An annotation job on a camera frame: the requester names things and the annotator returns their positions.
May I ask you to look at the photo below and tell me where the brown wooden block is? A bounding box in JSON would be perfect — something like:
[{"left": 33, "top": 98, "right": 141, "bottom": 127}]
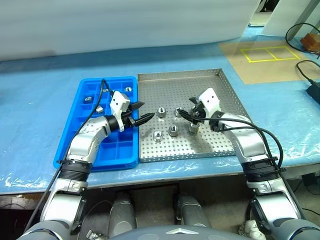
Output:
[{"left": 300, "top": 33, "right": 320, "bottom": 52}]

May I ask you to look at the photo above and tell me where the brown table mat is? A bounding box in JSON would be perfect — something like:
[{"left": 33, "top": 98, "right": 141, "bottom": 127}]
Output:
[{"left": 218, "top": 39, "right": 320, "bottom": 85}]

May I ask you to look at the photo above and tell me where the blue compartment tray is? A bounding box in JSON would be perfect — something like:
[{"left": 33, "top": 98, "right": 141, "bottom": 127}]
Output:
[{"left": 53, "top": 76, "right": 140, "bottom": 173}]

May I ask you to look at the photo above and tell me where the black power adapter cable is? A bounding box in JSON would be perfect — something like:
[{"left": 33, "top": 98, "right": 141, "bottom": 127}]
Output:
[{"left": 296, "top": 59, "right": 316, "bottom": 85}]

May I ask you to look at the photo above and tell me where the grey robot torso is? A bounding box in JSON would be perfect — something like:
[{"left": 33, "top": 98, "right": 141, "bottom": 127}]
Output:
[{"left": 107, "top": 224, "right": 241, "bottom": 240}]

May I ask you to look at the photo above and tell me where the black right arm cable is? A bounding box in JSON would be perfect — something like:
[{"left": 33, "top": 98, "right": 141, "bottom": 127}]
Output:
[{"left": 204, "top": 117, "right": 310, "bottom": 221}]

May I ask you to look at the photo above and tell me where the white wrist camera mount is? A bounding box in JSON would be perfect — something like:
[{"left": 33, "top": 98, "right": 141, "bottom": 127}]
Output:
[
  {"left": 109, "top": 91, "right": 131, "bottom": 133},
  {"left": 197, "top": 87, "right": 221, "bottom": 118}
]

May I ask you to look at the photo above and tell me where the small grey metal fitting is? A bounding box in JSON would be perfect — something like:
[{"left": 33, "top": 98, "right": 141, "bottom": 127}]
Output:
[{"left": 86, "top": 229, "right": 105, "bottom": 240}]

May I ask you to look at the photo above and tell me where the perforated metal tray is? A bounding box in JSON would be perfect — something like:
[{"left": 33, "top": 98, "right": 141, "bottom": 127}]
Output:
[{"left": 137, "top": 67, "right": 252, "bottom": 163}]

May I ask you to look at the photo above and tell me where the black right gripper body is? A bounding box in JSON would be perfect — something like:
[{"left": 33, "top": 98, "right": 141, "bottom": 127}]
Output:
[{"left": 191, "top": 101, "right": 208, "bottom": 124}]

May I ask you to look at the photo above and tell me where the blue plastic table cover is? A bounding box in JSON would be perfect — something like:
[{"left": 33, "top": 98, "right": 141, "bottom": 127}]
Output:
[{"left": 0, "top": 23, "right": 320, "bottom": 196}]

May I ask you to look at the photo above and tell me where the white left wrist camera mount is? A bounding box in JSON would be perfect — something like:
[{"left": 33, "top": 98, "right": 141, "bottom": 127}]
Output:
[{"left": 109, "top": 91, "right": 131, "bottom": 133}]

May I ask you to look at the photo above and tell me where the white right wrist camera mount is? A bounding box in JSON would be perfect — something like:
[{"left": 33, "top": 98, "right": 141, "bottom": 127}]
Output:
[{"left": 197, "top": 87, "right": 221, "bottom": 118}]

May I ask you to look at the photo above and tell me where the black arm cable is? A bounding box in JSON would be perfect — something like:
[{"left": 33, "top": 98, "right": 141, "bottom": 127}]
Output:
[
  {"left": 204, "top": 117, "right": 310, "bottom": 221},
  {"left": 23, "top": 78, "right": 116, "bottom": 233}
]

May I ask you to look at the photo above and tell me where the white foam backdrop sheet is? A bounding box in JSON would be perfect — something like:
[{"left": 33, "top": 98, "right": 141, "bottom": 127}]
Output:
[{"left": 0, "top": 0, "right": 261, "bottom": 62}]

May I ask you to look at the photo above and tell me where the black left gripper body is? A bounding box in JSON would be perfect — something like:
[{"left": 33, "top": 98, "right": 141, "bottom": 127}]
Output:
[{"left": 121, "top": 106, "right": 137, "bottom": 128}]

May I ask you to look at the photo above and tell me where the black power adapter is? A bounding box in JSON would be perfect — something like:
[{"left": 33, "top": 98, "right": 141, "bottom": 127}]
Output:
[{"left": 306, "top": 81, "right": 320, "bottom": 105}]

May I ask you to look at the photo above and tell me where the dark grey rounded robot leg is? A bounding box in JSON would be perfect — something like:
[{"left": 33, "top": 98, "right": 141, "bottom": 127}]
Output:
[
  {"left": 174, "top": 193, "right": 213, "bottom": 228},
  {"left": 109, "top": 192, "right": 137, "bottom": 237}
]

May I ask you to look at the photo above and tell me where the yellow tape rectangle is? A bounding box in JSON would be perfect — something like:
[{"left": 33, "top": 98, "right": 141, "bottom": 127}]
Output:
[{"left": 240, "top": 46, "right": 301, "bottom": 63}]

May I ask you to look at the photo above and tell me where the thin grey floor cable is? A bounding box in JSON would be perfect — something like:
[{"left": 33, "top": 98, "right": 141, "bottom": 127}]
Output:
[{"left": 82, "top": 201, "right": 113, "bottom": 226}]

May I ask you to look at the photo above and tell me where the white upright panel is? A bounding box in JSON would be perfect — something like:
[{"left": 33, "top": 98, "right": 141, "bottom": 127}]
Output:
[{"left": 262, "top": 0, "right": 316, "bottom": 38}]

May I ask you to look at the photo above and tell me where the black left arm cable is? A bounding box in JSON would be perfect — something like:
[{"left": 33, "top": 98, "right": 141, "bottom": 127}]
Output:
[{"left": 23, "top": 78, "right": 116, "bottom": 233}]

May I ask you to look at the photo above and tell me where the black looped cable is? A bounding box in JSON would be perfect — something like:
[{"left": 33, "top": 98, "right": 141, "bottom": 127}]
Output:
[{"left": 285, "top": 22, "right": 320, "bottom": 55}]

